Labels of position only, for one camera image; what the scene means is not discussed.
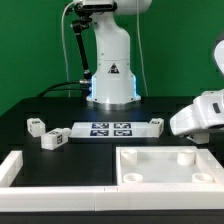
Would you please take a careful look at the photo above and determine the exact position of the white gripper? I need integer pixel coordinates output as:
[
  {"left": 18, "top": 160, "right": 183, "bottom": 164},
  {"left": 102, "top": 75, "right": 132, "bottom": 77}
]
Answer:
[{"left": 170, "top": 89, "right": 224, "bottom": 135}]

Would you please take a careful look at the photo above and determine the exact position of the white square tabletop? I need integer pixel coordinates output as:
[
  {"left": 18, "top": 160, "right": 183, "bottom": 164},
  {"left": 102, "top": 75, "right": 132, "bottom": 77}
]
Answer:
[{"left": 116, "top": 146, "right": 224, "bottom": 185}]

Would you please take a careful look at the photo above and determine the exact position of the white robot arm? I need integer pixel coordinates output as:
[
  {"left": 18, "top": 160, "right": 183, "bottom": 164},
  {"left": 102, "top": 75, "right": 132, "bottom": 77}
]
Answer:
[{"left": 72, "top": 0, "right": 224, "bottom": 135}]

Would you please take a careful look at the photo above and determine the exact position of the white U-shaped obstacle fence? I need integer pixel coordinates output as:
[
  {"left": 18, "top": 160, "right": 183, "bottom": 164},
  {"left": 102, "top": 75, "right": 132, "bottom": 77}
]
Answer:
[{"left": 0, "top": 151, "right": 224, "bottom": 212}]

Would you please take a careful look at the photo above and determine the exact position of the white marker base plate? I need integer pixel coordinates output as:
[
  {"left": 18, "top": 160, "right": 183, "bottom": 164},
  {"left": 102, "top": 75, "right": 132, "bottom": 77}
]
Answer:
[{"left": 70, "top": 122, "right": 149, "bottom": 138}]

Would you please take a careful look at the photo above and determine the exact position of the white cable right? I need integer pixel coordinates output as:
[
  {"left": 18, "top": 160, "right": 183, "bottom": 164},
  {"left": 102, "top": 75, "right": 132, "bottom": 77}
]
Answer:
[{"left": 135, "top": 0, "right": 150, "bottom": 98}]

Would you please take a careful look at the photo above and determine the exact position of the white cable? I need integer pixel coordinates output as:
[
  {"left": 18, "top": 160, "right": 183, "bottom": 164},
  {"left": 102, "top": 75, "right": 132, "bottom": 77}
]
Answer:
[
  {"left": 135, "top": 0, "right": 150, "bottom": 98},
  {"left": 60, "top": 1, "right": 78, "bottom": 98}
]

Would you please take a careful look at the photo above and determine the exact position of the black cable at base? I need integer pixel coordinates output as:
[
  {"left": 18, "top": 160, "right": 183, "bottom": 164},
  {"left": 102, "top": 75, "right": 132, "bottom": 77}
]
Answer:
[{"left": 37, "top": 79, "right": 93, "bottom": 98}]

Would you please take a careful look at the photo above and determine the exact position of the white cable left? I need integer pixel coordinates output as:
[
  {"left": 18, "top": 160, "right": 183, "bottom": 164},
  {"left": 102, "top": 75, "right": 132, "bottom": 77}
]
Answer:
[{"left": 60, "top": 1, "right": 78, "bottom": 98}]

